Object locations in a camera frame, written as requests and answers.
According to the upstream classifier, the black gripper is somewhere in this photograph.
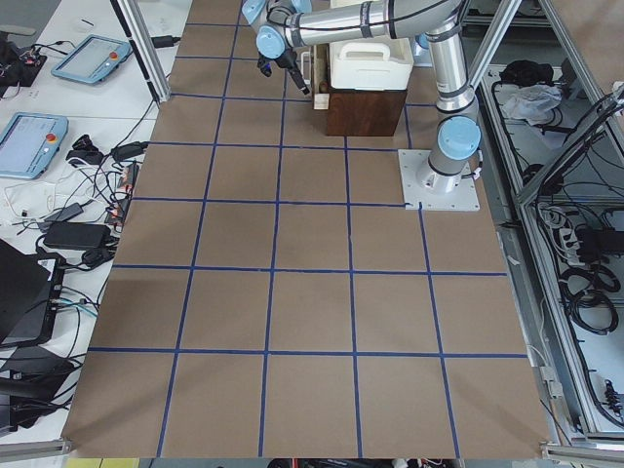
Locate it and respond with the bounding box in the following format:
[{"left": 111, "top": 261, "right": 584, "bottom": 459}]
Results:
[{"left": 274, "top": 49, "right": 309, "bottom": 96}]

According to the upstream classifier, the light wooden drawer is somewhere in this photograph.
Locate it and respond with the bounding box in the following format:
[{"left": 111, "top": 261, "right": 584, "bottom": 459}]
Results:
[{"left": 310, "top": 44, "right": 330, "bottom": 110}]

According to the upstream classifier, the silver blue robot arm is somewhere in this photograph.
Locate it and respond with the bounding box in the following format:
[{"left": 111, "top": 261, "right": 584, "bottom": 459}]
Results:
[{"left": 242, "top": 0, "right": 481, "bottom": 195}]

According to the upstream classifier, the white plastic tray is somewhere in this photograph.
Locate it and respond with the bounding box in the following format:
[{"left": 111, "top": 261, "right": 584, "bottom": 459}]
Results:
[{"left": 329, "top": 36, "right": 413, "bottom": 91}]

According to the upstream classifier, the upper blue teach pendant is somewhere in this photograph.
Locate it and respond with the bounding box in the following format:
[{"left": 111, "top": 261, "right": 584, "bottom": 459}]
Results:
[{"left": 51, "top": 34, "right": 133, "bottom": 85}]

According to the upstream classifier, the blue teach pendant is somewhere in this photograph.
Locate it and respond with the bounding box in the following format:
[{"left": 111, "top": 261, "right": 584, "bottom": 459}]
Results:
[
  {"left": 1, "top": 112, "right": 69, "bottom": 179},
  {"left": 51, "top": 34, "right": 133, "bottom": 85}
]

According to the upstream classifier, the black cloth bundle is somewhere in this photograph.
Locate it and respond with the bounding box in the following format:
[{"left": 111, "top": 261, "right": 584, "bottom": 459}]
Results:
[{"left": 499, "top": 59, "right": 554, "bottom": 87}]

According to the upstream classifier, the white crumpled cloth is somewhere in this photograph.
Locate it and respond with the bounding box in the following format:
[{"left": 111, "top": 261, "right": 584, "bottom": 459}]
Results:
[{"left": 501, "top": 85, "right": 563, "bottom": 125}]

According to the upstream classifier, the lower blue teach pendant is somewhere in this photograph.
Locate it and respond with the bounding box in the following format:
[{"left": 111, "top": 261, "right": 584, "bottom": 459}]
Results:
[{"left": 1, "top": 112, "right": 69, "bottom": 179}]

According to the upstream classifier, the black power brick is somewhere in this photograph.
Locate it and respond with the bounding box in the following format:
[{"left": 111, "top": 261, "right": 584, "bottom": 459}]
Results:
[{"left": 43, "top": 221, "right": 110, "bottom": 250}]

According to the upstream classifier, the black monitor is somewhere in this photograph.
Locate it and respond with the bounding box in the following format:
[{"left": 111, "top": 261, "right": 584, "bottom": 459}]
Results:
[{"left": 1, "top": 242, "right": 65, "bottom": 348}]

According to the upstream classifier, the white drawer handle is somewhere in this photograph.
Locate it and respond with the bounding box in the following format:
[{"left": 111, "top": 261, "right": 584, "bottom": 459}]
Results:
[{"left": 299, "top": 50, "right": 313, "bottom": 87}]

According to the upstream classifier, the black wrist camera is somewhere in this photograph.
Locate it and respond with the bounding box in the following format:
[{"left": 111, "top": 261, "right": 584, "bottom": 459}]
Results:
[{"left": 256, "top": 54, "right": 272, "bottom": 78}]

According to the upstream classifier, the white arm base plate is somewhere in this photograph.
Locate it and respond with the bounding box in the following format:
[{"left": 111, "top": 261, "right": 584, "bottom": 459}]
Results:
[{"left": 398, "top": 149, "right": 481, "bottom": 212}]

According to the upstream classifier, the aluminium frame post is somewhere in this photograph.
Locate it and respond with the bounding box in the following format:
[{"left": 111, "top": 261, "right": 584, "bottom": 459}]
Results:
[{"left": 110, "top": 0, "right": 171, "bottom": 104}]

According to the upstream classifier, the aluminium frame right rail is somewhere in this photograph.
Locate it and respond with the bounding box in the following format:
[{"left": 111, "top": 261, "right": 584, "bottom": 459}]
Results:
[{"left": 520, "top": 87, "right": 623, "bottom": 443}]

